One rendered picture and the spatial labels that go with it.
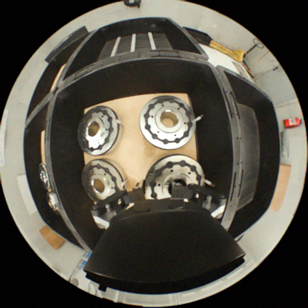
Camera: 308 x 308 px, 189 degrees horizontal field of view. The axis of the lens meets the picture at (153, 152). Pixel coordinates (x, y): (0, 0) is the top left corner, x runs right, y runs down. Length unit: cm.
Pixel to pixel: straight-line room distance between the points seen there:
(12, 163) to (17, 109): 122
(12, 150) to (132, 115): 307
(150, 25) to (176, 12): 274
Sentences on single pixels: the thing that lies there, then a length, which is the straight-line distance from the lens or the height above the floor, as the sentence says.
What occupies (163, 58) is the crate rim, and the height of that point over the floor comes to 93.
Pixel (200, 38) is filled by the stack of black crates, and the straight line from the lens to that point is 171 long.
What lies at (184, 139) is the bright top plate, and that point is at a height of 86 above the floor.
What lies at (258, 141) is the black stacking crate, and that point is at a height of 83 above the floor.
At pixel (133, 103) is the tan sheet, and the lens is 22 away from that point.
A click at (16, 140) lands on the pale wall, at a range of 314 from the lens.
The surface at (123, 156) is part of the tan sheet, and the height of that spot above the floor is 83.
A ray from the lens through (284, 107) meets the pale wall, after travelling 308.
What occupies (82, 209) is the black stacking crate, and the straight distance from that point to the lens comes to 25.
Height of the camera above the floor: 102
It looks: 88 degrees down
